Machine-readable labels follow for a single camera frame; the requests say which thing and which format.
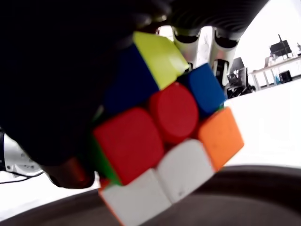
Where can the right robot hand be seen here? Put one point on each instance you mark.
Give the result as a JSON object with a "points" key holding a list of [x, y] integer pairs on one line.
{"points": [[47, 70]]}

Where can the multicoloured Rubik's cube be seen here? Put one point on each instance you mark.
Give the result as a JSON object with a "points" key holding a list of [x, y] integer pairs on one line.
{"points": [[131, 141]]}

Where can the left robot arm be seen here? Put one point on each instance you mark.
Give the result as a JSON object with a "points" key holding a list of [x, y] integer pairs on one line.
{"points": [[16, 162]]}

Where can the black office chair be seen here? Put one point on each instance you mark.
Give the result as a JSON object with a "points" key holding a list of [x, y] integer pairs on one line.
{"points": [[238, 77]]}

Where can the black computer monitor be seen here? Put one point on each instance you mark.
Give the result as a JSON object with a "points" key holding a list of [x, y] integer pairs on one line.
{"points": [[281, 48]]}

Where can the white office desk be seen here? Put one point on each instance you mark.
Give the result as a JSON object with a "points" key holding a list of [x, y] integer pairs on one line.
{"points": [[282, 64]]}

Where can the black box under desk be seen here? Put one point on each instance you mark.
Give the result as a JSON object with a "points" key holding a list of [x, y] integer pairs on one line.
{"points": [[285, 76]]}

